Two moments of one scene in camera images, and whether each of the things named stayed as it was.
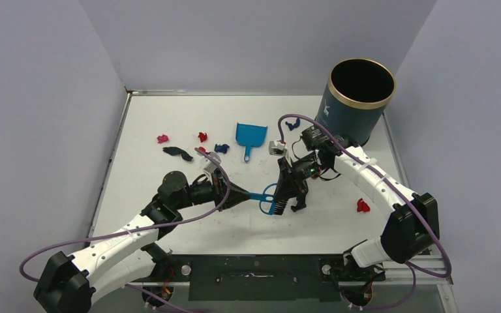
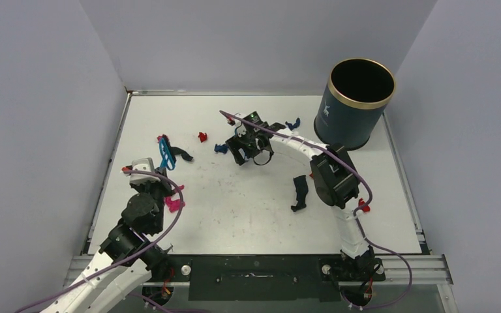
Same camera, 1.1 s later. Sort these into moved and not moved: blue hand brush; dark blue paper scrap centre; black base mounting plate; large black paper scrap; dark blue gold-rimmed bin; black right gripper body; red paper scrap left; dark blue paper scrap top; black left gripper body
Moved: black left gripper body; black right gripper body; blue hand brush
Not moved: dark blue paper scrap centre; large black paper scrap; dark blue gold-rimmed bin; black base mounting plate; red paper scrap left; dark blue paper scrap top
